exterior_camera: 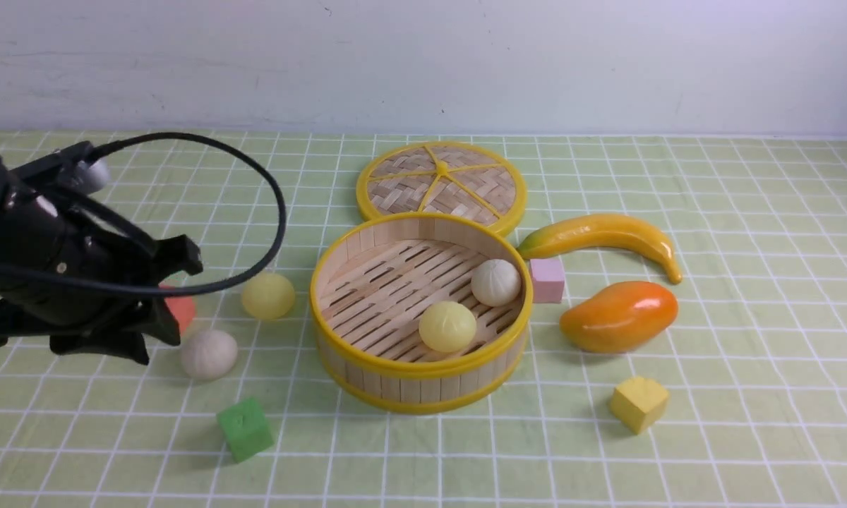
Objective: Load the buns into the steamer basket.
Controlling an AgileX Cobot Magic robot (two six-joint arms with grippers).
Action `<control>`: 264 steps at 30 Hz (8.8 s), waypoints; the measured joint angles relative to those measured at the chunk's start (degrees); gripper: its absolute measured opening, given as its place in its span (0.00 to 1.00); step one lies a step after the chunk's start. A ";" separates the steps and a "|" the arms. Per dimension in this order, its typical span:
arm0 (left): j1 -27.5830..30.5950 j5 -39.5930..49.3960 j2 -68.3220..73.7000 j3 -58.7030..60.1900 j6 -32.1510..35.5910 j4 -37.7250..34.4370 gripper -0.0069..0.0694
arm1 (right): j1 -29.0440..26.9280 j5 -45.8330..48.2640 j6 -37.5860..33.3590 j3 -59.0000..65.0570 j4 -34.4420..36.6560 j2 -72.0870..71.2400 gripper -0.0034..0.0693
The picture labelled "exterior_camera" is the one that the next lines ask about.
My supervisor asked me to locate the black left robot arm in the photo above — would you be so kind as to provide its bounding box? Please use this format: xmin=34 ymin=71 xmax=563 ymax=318
xmin=0 ymin=142 xmax=202 ymax=365

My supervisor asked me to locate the red cube block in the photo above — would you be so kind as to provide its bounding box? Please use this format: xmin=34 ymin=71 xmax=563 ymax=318
xmin=163 ymin=296 xmax=196 ymax=337

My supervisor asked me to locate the white bun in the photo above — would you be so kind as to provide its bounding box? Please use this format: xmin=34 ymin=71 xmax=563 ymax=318
xmin=471 ymin=258 xmax=522 ymax=308
xmin=179 ymin=329 xmax=239 ymax=382

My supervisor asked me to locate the yellow bun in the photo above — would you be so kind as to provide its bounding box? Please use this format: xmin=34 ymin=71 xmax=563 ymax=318
xmin=418 ymin=301 xmax=477 ymax=353
xmin=241 ymin=272 xmax=296 ymax=321

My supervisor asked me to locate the black cable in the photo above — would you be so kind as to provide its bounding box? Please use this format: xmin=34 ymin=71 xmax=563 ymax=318
xmin=0 ymin=132 xmax=288 ymax=298

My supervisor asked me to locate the green checkered tablecloth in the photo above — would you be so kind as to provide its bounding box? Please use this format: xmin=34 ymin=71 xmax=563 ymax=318
xmin=0 ymin=132 xmax=847 ymax=507

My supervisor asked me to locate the bamboo steamer tray yellow rim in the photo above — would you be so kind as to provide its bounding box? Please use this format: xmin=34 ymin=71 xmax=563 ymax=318
xmin=308 ymin=212 xmax=533 ymax=414

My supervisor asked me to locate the yellow cube block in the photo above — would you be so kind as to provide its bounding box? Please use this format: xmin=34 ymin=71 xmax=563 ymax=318
xmin=608 ymin=376 xmax=670 ymax=435

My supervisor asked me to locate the orange toy mango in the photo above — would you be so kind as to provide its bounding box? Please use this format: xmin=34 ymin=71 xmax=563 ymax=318
xmin=559 ymin=281 xmax=679 ymax=354

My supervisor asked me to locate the pink cube block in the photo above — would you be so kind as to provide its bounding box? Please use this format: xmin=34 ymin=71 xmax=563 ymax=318
xmin=528 ymin=257 xmax=566 ymax=303

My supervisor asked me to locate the woven bamboo steamer lid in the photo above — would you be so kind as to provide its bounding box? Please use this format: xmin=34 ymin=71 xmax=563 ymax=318
xmin=355 ymin=141 xmax=527 ymax=236

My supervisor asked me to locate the green cube block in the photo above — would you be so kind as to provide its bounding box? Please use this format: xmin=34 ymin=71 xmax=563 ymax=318
xmin=216 ymin=397 xmax=275 ymax=464

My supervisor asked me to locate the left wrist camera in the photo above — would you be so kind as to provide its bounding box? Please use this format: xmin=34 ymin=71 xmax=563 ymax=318
xmin=10 ymin=141 xmax=111 ymax=195

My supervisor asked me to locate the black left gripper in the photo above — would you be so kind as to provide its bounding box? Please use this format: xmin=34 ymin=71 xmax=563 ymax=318
xmin=0 ymin=187 xmax=204 ymax=365

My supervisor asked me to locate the yellow toy banana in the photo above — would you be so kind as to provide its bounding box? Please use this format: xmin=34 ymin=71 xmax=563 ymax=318
xmin=517 ymin=214 xmax=684 ymax=285

